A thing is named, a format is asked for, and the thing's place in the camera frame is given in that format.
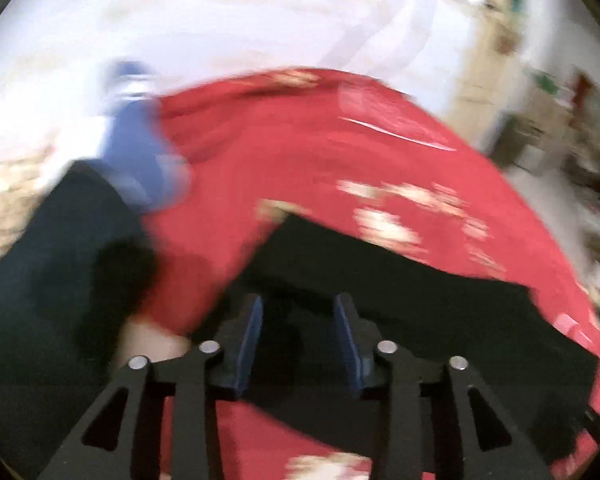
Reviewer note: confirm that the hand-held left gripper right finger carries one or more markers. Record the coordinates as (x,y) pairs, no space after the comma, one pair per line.
(351,352)

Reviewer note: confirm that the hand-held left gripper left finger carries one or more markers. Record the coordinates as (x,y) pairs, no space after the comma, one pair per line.
(245,352)

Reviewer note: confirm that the black pants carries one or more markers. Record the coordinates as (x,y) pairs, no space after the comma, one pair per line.
(430,310)

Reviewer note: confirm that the red printed blanket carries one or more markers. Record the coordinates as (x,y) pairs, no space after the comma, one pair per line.
(290,160)

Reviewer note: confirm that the person's foot in blue sock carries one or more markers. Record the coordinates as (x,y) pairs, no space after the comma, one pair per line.
(140,145)

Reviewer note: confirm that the blurred room clutter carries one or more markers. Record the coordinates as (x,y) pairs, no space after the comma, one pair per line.
(565,135)

